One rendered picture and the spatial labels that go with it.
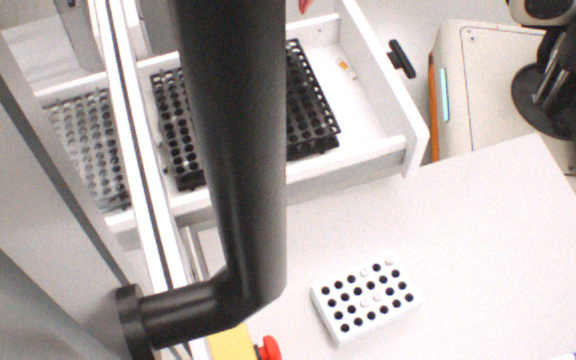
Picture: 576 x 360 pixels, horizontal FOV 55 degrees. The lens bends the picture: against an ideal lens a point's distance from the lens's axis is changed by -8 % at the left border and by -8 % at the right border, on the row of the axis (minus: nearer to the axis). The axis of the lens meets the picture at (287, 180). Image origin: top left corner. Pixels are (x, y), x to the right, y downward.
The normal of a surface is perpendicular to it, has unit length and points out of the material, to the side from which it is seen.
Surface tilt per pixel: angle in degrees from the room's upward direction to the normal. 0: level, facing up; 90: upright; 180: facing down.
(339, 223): 0
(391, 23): 0
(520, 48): 0
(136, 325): 17
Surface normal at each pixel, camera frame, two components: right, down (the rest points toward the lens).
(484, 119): 0.00, -0.50
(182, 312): 0.10, -0.30
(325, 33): 0.31, 0.82
